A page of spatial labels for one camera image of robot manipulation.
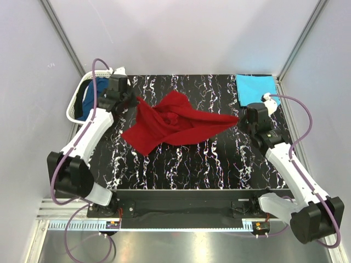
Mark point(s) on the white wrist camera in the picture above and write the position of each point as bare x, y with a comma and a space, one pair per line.
119, 73
270, 102

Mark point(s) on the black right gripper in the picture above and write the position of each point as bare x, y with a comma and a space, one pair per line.
247, 123

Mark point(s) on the red t shirt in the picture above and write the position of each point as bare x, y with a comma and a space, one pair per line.
175, 122

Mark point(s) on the white perforated laundry basket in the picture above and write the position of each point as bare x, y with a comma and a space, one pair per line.
70, 109

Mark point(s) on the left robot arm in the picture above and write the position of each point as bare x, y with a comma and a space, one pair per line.
68, 169

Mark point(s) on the black garment in basket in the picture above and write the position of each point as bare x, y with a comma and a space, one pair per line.
78, 105

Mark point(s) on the blue t shirt in basket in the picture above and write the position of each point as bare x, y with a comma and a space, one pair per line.
88, 101

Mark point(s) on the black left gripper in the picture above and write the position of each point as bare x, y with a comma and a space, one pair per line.
127, 98

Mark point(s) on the aluminium rail with connectors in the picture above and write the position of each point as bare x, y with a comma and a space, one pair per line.
256, 228

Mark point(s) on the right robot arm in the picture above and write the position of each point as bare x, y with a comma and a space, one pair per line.
313, 214

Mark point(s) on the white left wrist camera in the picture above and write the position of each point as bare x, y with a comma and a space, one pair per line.
119, 73

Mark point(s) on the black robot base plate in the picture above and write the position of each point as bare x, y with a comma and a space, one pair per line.
134, 203

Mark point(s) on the folded cyan t shirt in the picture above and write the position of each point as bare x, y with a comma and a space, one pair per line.
250, 89

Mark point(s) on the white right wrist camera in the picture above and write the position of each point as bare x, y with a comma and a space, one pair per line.
270, 102

